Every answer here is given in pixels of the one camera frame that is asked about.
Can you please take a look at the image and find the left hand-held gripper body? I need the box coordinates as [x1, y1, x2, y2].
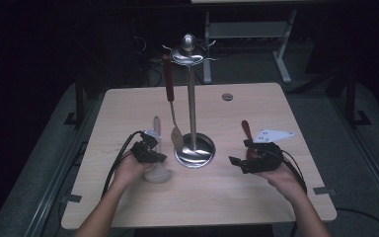
[130, 129, 162, 163]

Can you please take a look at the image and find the tangle of black cables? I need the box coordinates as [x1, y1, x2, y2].
[131, 34, 164, 87]

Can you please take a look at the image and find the person's left hand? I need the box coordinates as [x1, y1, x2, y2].
[113, 151, 154, 192]

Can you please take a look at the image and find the beige ladle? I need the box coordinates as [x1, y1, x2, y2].
[143, 116, 173, 185]

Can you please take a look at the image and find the dark red wooden spoon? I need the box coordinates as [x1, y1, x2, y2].
[241, 119, 260, 161]

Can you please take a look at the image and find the steel spatula with brown handle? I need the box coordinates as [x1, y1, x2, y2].
[162, 53, 186, 152]

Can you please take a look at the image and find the person's right hand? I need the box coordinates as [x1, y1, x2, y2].
[255, 163, 307, 202]

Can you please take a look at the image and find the white metal desk frame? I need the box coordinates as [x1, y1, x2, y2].
[202, 9, 299, 84]

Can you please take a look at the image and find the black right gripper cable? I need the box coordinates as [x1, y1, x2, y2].
[280, 149, 379, 236]

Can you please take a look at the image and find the steel utensil rack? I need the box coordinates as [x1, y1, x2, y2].
[162, 33, 217, 170]

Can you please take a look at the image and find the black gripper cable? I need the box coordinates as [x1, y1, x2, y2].
[101, 130, 144, 198]
[280, 149, 379, 236]

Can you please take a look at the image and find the grey metal floor rail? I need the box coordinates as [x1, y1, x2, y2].
[329, 97, 379, 211]
[24, 93, 105, 237]

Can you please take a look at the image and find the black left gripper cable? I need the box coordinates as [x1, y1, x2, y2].
[101, 130, 144, 198]

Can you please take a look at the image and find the grey tape piece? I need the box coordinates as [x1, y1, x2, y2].
[313, 186, 337, 196]
[60, 194, 83, 203]

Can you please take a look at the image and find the black metal stand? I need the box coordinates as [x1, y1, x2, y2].
[63, 73, 87, 129]
[343, 68, 373, 127]

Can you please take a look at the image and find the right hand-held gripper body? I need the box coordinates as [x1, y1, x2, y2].
[251, 128, 295, 174]

